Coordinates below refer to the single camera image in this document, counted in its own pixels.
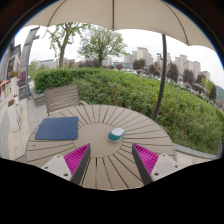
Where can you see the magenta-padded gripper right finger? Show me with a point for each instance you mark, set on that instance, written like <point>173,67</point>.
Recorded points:
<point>147,160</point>

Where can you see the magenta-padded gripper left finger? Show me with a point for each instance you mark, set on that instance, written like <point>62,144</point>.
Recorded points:
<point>75,160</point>

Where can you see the white and teal computer mouse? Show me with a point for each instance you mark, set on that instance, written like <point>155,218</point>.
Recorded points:
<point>116,134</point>

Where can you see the blue mouse pad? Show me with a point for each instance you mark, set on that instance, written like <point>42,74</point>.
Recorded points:
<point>57,128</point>

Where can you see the grey slatted wooden chair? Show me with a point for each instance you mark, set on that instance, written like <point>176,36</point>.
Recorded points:
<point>61,98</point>

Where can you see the green hedge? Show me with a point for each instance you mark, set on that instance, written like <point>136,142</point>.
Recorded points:
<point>133,91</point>

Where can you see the white flower planter box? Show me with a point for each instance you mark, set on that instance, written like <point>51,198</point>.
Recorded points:
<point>13,115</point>

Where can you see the distant apartment buildings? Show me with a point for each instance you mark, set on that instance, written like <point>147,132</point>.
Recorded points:
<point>185,65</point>

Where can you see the thin-trunked sparse tree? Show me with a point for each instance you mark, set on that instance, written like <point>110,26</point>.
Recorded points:
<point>62,53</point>

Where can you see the tall dark sign pillar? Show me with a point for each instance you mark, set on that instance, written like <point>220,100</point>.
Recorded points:
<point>26,56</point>

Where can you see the dark storefront building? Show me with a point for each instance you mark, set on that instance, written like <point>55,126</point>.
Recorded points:
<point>10,65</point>

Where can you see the round-crowned green tree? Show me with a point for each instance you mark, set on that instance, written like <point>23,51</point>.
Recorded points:
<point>100,43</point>

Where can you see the beige patio umbrella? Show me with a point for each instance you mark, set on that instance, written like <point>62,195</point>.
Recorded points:
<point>100,13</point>

